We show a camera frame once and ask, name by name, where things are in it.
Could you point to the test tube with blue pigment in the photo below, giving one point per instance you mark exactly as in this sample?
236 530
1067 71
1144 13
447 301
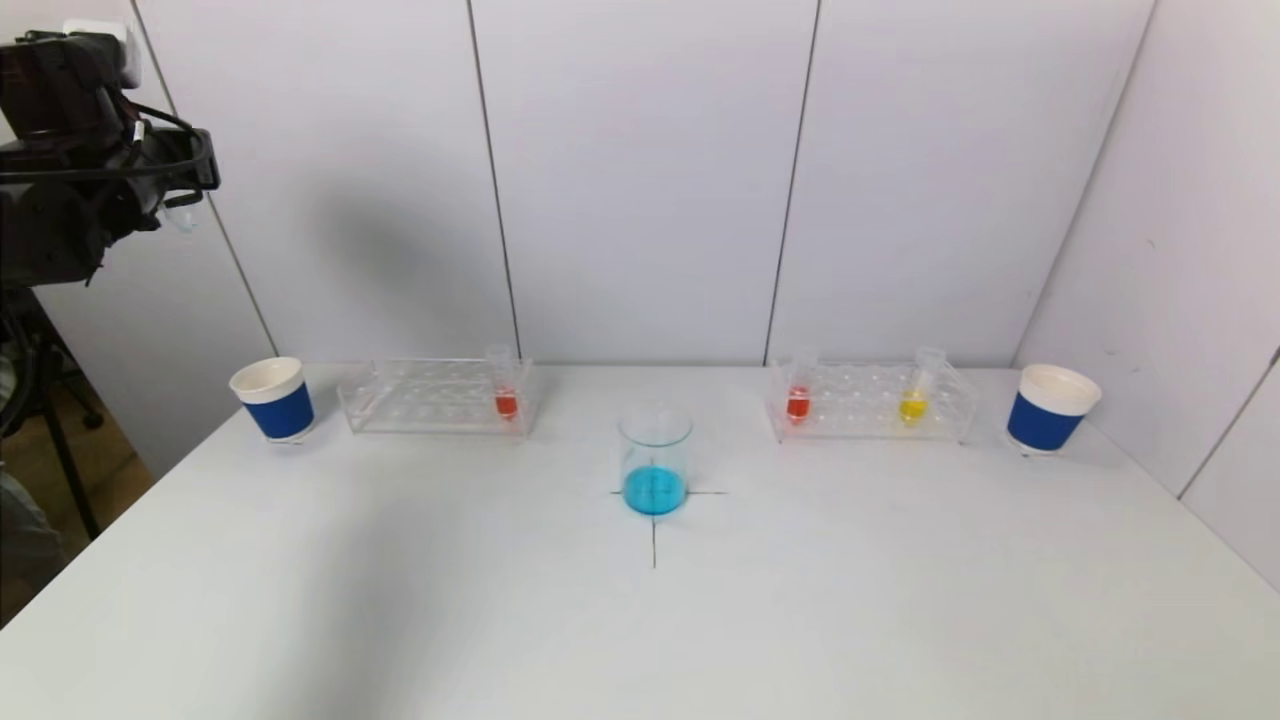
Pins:
183 215

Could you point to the clear acrylic test tube rack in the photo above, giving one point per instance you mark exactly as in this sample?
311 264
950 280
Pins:
430 412
860 412

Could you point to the clear glass beaker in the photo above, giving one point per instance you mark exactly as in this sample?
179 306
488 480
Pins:
654 485

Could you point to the black tripod stand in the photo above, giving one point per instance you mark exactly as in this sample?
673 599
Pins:
60 450

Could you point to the test tube with red pigment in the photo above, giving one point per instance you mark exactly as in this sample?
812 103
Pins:
506 404
796 405

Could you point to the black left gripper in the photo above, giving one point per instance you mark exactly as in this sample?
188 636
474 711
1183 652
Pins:
125 165

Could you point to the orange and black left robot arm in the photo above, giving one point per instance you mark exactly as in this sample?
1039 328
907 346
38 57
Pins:
50 230

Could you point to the grey trouser leg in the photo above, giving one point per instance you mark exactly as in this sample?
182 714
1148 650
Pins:
25 540

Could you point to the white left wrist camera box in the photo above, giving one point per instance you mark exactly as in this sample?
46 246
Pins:
110 45

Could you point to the test tube with yellow pigment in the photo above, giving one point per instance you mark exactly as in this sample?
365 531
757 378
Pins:
911 408

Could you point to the white paper cup blue sleeve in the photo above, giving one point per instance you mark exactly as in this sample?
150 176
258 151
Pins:
280 412
1040 422

